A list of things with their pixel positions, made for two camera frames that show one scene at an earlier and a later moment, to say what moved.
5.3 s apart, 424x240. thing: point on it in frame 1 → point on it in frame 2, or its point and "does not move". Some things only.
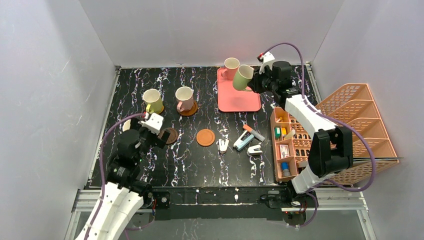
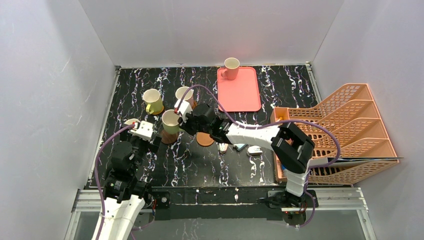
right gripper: [255, 83] → [185, 124]
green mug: [242, 77] → [170, 124]
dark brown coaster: [172, 136] does not move
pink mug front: [184, 96] does not move
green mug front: [153, 99] does not move
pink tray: [230, 99] does not move
